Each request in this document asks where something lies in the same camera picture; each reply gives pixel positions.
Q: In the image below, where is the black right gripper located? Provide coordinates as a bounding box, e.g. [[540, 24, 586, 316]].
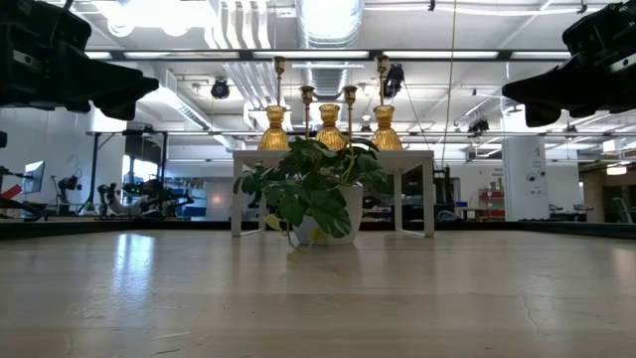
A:
[[501, 2, 636, 128]]

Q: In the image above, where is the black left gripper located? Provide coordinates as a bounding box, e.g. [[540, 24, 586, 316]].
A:
[[0, 0, 161, 122]]

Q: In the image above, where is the amber ribbed glass candle holder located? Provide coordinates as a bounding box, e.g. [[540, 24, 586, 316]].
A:
[[256, 104, 291, 152], [315, 102, 348, 152], [371, 103, 404, 152]]

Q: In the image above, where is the tall brass candlestick holder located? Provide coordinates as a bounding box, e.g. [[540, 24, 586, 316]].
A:
[[272, 55, 287, 108]]

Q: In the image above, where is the short brass candlestick holder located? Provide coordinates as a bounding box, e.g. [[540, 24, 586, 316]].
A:
[[299, 85, 316, 140], [342, 85, 359, 140]]

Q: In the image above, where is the background computer monitor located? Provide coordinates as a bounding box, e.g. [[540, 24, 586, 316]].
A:
[[20, 159, 46, 195]]

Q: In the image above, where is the red tool cart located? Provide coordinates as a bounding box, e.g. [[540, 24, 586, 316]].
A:
[[477, 187, 506, 220]]

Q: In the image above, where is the white perforated metal shelf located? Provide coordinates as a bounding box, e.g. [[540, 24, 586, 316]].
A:
[[231, 149, 436, 239]]

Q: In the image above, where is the green artificial potted plant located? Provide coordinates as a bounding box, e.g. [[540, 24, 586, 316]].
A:
[[233, 134, 394, 265]]

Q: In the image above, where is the thin hanging cable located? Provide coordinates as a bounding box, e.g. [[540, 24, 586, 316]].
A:
[[439, 0, 458, 168]]

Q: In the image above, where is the black overhead camera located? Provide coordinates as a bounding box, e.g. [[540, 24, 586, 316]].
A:
[[382, 63, 406, 99]]

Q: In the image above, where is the silver ventilation duct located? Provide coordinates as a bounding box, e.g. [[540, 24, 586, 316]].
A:
[[295, 0, 367, 98]]

